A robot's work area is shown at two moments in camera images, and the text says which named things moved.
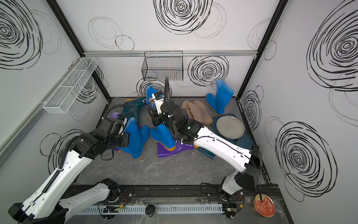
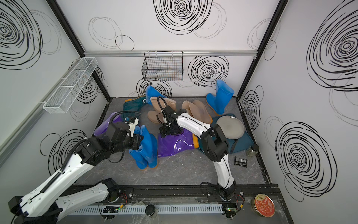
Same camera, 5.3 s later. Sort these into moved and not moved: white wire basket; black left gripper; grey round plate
Moved: black left gripper
Not moved: grey round plate; white wire basket
